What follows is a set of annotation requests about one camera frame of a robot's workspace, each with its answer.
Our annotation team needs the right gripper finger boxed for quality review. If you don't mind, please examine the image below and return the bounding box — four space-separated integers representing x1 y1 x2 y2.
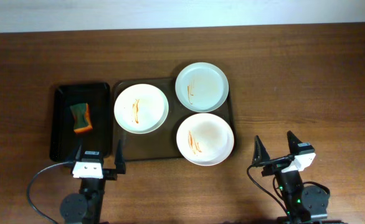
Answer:
252 136 270 164
287 131 310 154

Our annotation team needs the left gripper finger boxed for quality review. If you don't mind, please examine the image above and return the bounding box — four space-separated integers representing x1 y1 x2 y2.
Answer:
114 139 126 170
66 138 83 162

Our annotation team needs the orange green scrub sponge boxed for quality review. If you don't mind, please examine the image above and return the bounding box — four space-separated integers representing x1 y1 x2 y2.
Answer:
70 103 93 134

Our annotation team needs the pink white plate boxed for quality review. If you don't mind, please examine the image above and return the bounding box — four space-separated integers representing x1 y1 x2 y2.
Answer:
176 113 235 166

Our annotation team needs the cream plate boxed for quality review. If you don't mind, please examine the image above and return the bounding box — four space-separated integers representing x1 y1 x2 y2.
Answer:
114 84 169 134

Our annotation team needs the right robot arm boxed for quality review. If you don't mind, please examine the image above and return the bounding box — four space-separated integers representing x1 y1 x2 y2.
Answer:
247 131 330 223

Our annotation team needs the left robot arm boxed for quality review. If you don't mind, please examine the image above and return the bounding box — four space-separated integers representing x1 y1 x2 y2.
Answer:
60 140 126 223

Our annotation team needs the black small tray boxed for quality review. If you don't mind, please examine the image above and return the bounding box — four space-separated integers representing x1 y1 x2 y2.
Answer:
49 82 112 162

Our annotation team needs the brown serving tray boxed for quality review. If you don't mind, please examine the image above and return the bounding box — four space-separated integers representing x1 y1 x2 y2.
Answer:
113 78 234 161

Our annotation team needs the pale blue plate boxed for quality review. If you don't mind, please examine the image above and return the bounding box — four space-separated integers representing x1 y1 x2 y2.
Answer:
175 62 229 113

